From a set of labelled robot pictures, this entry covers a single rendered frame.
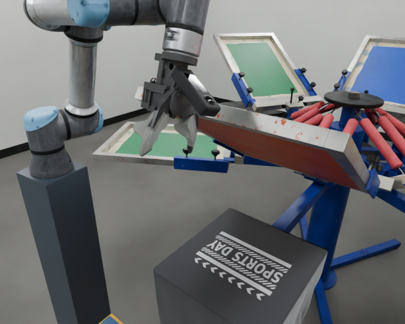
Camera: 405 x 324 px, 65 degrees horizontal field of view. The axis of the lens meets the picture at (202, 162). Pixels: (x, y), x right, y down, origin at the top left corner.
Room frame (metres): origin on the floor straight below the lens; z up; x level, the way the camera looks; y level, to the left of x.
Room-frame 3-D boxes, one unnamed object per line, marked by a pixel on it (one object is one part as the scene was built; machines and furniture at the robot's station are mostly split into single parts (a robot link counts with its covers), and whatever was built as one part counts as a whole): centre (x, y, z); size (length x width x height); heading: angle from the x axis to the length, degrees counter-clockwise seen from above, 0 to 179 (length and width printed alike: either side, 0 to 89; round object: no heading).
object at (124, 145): (1.89, 0.06, 1.05); 1.08 x 0.61 x 0.23; 82
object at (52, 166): (1.08, 0.57, 1.25); 0.15 x 0.15 x 0.10
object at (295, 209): (1.27, -0.46, 0.89); 1.24 x 0.06 x 0.06; 142
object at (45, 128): (1.08, 0.57, 1.37); 0.13 x 0.12 x 0.14; 132
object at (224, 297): (0.88, -0.15, 0.95); 0.48 x 0.44 x 0.01; 142
